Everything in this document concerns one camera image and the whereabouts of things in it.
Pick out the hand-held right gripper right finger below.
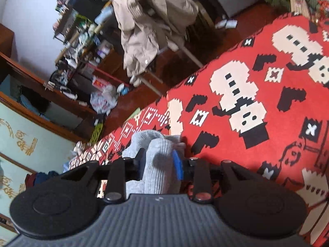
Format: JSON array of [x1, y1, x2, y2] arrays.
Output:
[[172, 150, 260, 204]]

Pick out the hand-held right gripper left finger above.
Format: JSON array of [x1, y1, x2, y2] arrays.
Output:
[[61, 148, 147, 204]]

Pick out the grey shirt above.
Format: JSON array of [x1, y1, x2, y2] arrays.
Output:
[[122, 130, 187, 195]]

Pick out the green plastic crate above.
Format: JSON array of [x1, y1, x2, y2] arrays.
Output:
[[89, 122, 104, 143]]

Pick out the white red plastic bag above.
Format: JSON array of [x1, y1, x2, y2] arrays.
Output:
[[90, 90, 119, 115]]

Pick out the red patterned blanket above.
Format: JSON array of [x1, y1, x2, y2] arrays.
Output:
[[63, 13, 329, 247]]

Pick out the red carton box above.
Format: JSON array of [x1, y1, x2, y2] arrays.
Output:
[[92, 76, 110, 90]]

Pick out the red broom stick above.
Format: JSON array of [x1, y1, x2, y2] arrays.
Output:
[[87, 62, 131, 86]]

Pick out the wooden drawer cabinet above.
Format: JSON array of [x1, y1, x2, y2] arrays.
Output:
[[74, 44, 124, 88]]

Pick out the wooden chair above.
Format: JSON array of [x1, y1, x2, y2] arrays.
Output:
[[130, 38, 203, 96]]

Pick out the pale green patterned door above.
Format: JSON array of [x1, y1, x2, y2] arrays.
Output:
[[0, 100, 83, 240]]

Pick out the beige jacket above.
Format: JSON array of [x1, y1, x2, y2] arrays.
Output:
[[110, 0, 199, 77]]

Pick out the cluttered metal shelf rack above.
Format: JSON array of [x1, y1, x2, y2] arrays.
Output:
[[53, 0, 116, 65]]

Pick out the white paper scraps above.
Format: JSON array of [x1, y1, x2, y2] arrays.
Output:
[[214, 18, 238, 30]]

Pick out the light blue folded cloth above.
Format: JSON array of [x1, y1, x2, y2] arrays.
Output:
[[95, 5, 114, 25]]

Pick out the beige gift box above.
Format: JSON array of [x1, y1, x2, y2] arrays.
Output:
[[290, 0, 310, 18]]

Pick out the small red bow gift box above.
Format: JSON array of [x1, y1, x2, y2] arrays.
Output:
[[317, 0, 329, 18]]

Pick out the wooden door frame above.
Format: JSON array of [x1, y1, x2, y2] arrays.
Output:
[[0, 23, 103, 144]]

